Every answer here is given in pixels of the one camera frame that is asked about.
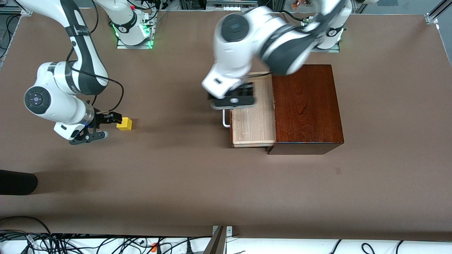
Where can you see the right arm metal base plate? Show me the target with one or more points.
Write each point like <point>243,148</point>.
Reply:
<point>122,45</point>

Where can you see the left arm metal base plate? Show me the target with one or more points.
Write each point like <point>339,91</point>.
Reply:
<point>335,49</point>

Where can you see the dark brown wooden cabinet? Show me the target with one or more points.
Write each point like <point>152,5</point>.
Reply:
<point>307,106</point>

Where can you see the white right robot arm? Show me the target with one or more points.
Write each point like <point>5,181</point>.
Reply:
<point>53,102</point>

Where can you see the dark aluminium beam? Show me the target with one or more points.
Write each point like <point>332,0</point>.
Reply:
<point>216,243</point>

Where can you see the grey metal table bracket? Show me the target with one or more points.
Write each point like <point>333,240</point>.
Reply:
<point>229,231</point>

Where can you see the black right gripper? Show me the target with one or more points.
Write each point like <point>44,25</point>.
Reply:
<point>101,119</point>

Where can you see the brown table cover sheet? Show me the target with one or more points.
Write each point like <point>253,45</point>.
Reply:
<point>197,183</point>

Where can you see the yellow wooden block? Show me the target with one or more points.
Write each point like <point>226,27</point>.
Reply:
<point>125,124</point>

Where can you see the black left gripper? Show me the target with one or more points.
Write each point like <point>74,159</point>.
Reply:
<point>245,92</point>

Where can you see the black rounded object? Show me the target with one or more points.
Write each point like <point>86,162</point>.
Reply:
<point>17,181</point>

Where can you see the aluminium frame post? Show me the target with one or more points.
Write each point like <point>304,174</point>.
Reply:
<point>431,17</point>
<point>24,11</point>

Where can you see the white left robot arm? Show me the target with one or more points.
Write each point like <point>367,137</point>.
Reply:
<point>240,46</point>

